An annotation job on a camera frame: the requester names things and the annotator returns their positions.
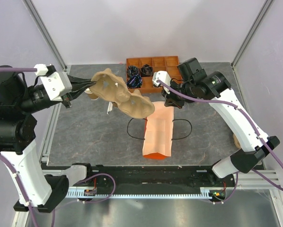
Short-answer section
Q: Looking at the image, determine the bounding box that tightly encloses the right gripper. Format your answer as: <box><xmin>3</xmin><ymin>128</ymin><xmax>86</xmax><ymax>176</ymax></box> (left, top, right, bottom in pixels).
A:
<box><xmin>161</xmin><ymin>79</ymin><xmax>195</xmax><ymax>109</ymax></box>

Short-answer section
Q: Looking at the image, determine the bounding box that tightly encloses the stack of paper cups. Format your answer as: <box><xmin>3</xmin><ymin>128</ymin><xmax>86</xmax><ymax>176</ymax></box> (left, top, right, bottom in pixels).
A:
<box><xmin>84</xmin><ymin>88</ymin><xmax>99</xmax><ymax>101</ymax></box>

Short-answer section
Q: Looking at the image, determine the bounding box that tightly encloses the cardboard cup carrier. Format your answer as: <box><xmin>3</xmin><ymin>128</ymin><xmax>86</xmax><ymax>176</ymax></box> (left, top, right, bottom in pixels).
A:
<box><xmin>233</xmin><ymin>134</ymin><xmax>241</xmax><ymax>149</ymax></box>
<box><xmin>89</xmin><ymin>68</ymin><xmax>155</xmax><ymax>119</ymax></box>

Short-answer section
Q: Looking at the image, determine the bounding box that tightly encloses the orange paper bag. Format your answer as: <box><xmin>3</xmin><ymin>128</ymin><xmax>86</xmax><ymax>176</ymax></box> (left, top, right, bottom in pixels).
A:
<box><xmin>141</xmin><ymin>101</ymin><xmax>177</xmax><ymax>160</ymax></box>

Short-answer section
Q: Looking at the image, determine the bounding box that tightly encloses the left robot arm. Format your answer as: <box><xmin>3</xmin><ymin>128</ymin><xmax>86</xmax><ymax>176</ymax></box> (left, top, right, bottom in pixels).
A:
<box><xmin>0</xmin><ymin>64</ymin><xmax>95</xmax><ymax>213</ymax></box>

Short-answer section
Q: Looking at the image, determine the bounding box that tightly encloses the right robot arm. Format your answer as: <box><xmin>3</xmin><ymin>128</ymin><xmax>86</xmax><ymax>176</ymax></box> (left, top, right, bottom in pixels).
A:
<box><xmin>152</xmin><ymin>58</ymin><xmax>280</xmax><ymax>186</ymax></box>

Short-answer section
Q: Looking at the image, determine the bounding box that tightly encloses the black brown rolled tie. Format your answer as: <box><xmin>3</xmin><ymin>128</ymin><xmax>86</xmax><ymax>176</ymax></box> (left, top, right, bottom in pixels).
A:
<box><xmin>141</xmin><ymin>64</ymin><xmax>153</xmax><ymax>77</ymax></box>

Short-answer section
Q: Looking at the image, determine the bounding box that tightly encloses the blue striped rolled tie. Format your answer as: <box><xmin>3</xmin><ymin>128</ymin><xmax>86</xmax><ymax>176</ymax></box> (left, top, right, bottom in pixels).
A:
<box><xmin>126</xmin><ymin>75</ymin><xmax>142</xmax><ymax>89</ymax></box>

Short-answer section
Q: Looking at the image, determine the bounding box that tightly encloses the white wrapped straw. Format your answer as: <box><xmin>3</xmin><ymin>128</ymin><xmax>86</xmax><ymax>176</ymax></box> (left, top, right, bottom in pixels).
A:
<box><xmin>107</xmin><ymin>102</ymin><xmax>113</xmax><ymax>114</ymax></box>

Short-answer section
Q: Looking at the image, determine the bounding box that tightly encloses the wooden compartment tray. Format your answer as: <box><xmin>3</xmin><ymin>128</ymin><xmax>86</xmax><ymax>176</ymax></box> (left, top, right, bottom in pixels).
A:
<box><xmin>126</xmin><ymin>56</ymin><xmax>182</xmax><ymax>94</ymax></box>

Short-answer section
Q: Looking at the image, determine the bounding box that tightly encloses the dark patterned rolled tie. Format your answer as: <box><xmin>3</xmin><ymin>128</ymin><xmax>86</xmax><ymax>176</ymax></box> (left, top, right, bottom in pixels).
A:
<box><xmin>127</xmin><ymin>65</ymin><xmax>140</xmax><ymax>78</ymax></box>

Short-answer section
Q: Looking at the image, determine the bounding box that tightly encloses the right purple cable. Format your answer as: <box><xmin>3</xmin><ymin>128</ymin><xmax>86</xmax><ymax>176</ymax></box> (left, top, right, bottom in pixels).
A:
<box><xmin>157</xmin><ymin>80</ymin><xmax>283</xmax><ymax>204</ymax></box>

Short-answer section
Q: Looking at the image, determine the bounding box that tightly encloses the purple cable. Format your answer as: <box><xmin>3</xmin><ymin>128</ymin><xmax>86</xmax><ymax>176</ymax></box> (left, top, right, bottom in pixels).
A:
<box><xmin>157</xmin><ymin>80</ymin><xmax>283</xmax><ymax>204</ymax></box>
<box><xmin>0</xmin><ymin>67</ymin><xmax>116</xmax><ymax>227</ymax></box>

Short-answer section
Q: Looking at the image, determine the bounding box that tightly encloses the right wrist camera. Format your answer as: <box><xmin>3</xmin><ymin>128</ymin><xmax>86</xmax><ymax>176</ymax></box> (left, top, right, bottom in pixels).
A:
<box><xmin>152</xmin><ymin>70</ymin><xmax>171</xmax><ymax>94</ymax></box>

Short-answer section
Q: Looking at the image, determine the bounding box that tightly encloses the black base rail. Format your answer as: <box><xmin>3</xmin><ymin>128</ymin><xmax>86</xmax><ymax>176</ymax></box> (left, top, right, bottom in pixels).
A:
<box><xmin>73</xmin><ymin>166</ymin><xmax>235</xmax><ymax>195</ymax></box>

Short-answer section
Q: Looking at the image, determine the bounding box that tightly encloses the white cable duct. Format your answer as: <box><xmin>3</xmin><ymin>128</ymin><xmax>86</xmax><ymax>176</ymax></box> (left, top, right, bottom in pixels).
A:
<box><xmin>66</xmin><ymin>188</ymin><xmax>226</xmax><ymax>200</ymax></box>

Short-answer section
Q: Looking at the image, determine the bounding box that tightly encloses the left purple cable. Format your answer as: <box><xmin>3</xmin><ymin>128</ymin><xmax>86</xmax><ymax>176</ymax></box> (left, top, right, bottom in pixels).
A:
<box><xmin>0</xmin><ymin>67</ymin><xmax>116</xmax><ymax>227</ymax></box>

